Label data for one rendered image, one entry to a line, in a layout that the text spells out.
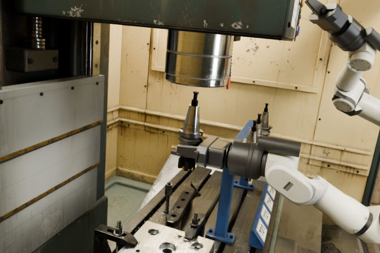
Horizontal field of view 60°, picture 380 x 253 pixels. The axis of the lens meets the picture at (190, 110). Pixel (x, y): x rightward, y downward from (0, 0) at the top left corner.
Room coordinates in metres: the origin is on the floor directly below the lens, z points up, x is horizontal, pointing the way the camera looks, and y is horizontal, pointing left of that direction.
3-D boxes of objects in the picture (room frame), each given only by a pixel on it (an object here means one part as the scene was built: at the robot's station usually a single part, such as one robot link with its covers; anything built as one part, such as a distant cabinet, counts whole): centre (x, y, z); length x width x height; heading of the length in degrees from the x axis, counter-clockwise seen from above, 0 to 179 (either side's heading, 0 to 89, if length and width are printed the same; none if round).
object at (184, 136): (0.81, -0.01, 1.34); 0.06 x 0.06 x 0.03
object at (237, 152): (0.77, -0.10, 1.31); 0.13 x 0.12 x 0.10; 160
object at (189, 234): (0.92, -0.05, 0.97); 0.13 x 0.03 x 0.15; 161
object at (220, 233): (1.02, -0.15, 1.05); 0.10 x 0.05 x 0.30; 71
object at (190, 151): (0.77, 0.00, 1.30); 0.06 x 0.02 x 0.03; 70
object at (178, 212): (1.11, 0.00, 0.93); 0.26 x 0.05 x 0.06; 166
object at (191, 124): (0.81, -0.01, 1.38); 0.04 x 0.04 x 0.07
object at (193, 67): (0.81, -0.01, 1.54); 0.16 x 0.16 x 0.12
